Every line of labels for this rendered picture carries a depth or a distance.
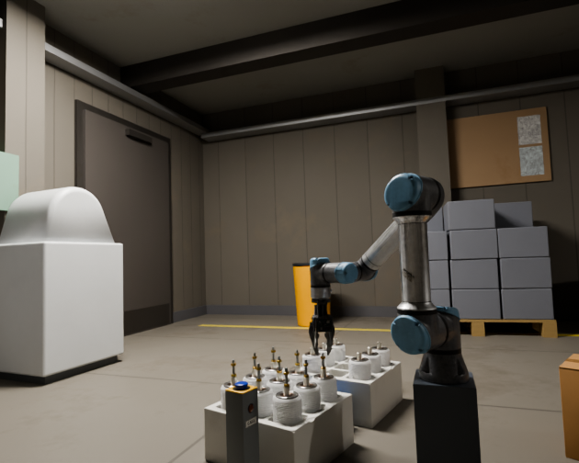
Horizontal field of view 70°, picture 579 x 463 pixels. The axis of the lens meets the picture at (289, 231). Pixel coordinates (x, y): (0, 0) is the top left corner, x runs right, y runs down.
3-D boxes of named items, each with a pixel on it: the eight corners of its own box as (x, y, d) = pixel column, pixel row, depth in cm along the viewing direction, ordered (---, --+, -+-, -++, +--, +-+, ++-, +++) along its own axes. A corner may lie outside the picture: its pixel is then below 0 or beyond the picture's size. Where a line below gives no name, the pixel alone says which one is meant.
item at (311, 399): (289, 441, 142) (288, 387, 143) (303, 430, 150) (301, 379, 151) (313, 446, 137) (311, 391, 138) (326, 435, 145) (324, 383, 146)
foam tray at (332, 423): (354, 443, 154) (352, 393, 156) (295, 492, 123) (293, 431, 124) (272, 422, 177) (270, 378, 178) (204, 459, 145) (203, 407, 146)
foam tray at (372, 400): (403, 400, 199) (401, 361, 200) (372, 429, 166) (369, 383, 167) (331, 388, 220) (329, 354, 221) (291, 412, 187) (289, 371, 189)
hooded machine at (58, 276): (70, 355, 319) (70, 199, 328) (128, 359, 300) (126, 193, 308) (-18, 380, 258) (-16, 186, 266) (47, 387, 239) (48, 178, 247)
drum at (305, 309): (336, 321, 445) (334, 261, 449) (329, 328, 406) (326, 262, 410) (300, 321, 456) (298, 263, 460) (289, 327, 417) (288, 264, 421)
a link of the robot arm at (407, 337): (450, 351, 124) (440, 173, 128) (425, 360, 114) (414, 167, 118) (414, 345, 133) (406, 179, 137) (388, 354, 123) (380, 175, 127)
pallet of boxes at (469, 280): (529, 321, 399) (521, 205, 407) (557, 337, 325) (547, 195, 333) (406, 321, 431) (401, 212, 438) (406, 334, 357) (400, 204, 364)
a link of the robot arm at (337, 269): (364, 261, 149) (341, 261, 157) (344, 262, 141) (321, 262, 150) (365, 282, 148) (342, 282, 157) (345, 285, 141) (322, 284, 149)
